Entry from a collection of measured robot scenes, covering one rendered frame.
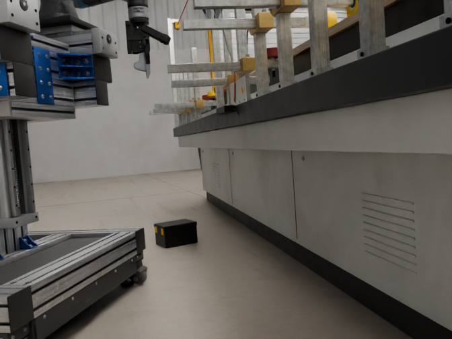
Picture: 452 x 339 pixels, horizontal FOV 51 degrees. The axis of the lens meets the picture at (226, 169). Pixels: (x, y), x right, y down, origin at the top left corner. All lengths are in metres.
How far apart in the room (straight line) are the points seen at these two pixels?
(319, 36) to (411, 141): 0.43
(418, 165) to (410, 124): 0.36
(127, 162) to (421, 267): 8.40
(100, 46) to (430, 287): 1.30
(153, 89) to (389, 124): 8.72
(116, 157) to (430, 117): 8.73
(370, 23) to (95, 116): 8.59
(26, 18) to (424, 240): 1.17
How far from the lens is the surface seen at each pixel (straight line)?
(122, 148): 9.39
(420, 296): 1.31
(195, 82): 2.08
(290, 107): 1.30
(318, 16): 1.21
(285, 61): 1.43
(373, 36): 0.97
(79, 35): 1.84
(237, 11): 1.95
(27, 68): 1.46
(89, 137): 9.36
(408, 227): 1.29
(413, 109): 0.87
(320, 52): 1.19
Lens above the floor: 0.57
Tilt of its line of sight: 4 degrees down
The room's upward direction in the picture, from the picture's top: 4 degrees counter-clockwise
